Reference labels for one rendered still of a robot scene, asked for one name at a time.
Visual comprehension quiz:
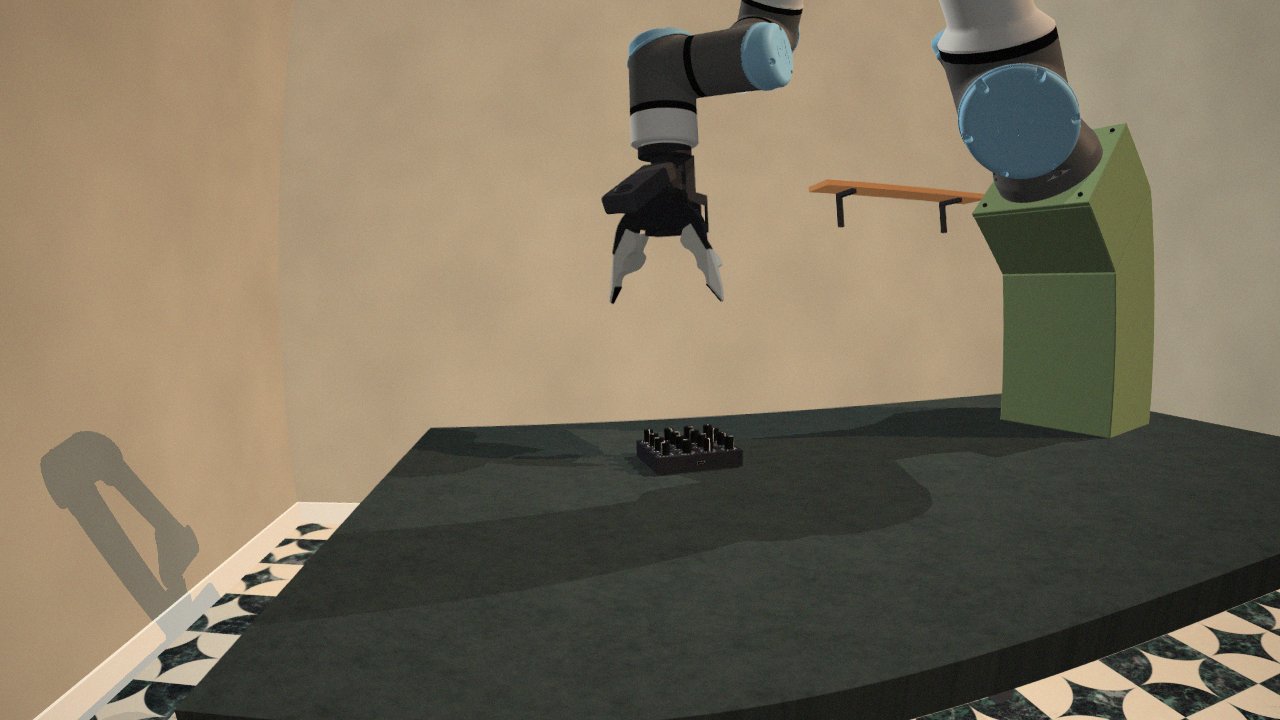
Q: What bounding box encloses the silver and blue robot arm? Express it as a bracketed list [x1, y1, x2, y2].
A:
[602, 0, 1103, 214]

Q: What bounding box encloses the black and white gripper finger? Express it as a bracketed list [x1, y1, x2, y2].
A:
[680, 199, 724, 301]
[611, 213, 649, 304]

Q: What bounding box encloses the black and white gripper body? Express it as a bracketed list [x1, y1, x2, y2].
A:
[631, 143, 709, 237]

